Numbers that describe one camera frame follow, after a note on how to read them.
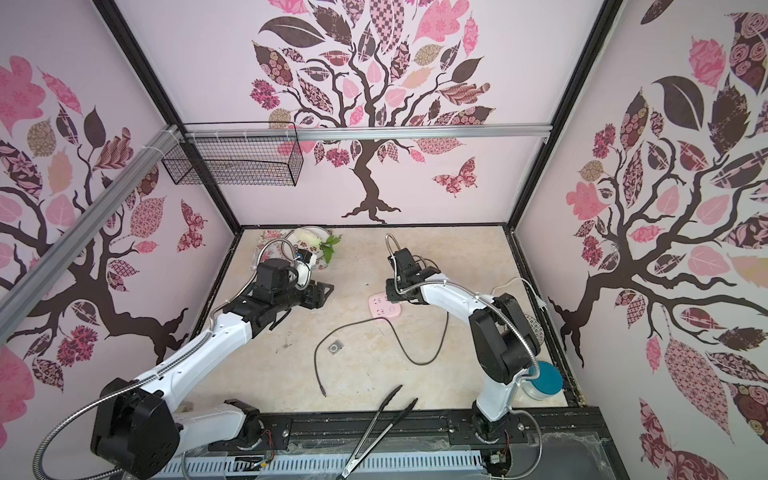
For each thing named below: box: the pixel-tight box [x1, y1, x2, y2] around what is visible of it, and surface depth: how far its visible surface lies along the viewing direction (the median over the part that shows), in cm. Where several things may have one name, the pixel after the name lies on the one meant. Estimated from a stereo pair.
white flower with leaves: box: [295, 229, 342, 264], surface depth 113 cm
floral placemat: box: [256, 230, 285, 253], surface depth 120 cm
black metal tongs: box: [336, 385, 419, 480], surface depth 74 cm
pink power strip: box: [368, 291, 402, 319], surface depth 95 cm
